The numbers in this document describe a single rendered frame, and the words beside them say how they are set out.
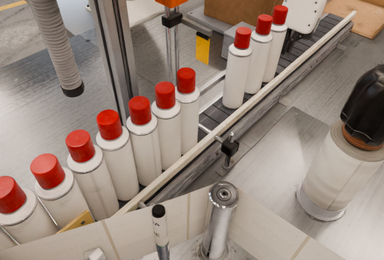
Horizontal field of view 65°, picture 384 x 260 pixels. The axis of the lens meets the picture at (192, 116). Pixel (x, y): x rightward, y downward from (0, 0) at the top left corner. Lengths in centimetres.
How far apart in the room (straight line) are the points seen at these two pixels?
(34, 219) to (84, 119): 42
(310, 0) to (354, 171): 47
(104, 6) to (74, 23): 74
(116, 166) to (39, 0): 26
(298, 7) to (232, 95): 29
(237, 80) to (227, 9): 49
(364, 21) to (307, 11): 59
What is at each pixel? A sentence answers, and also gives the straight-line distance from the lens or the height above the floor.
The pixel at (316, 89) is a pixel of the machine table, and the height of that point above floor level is 83.
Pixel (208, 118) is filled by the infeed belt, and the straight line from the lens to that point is 72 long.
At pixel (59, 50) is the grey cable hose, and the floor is 116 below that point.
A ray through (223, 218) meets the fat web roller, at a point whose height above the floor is 104.
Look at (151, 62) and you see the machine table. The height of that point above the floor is 83.
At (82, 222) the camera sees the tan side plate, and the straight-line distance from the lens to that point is 49.
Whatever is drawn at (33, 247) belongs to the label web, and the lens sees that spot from 41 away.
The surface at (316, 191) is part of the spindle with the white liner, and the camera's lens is 57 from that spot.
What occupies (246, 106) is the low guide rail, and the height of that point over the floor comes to 92.
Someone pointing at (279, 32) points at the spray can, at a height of 104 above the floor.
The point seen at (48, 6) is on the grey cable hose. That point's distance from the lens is 43.
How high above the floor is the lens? 140
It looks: 46 degrees down
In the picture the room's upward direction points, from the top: 2 degrees clockwise
